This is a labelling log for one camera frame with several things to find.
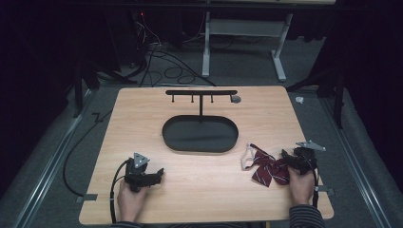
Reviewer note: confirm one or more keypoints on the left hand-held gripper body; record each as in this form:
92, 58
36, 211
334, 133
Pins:
137, 177

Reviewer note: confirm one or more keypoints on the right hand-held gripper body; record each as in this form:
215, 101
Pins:
305, 158

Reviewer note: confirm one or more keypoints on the dark red striped bow tie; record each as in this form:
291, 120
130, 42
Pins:
269, 169

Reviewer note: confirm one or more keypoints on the person's right hand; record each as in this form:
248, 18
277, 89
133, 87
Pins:
301, 188

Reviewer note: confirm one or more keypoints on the grey tape strip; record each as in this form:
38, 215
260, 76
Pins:
87, 198
326, 190

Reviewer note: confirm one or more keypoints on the crumpled white scrap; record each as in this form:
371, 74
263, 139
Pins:
299, 100

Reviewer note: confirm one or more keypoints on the black hook rack with tray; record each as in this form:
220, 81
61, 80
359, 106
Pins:
199, 134

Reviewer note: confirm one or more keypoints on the black metal stand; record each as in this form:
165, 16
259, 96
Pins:
79, 91
338, 101

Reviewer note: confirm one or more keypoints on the grey metal floor rail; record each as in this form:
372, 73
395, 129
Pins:
47, 167
358, 158

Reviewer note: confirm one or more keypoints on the white metal desk frame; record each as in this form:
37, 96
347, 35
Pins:
245, 28

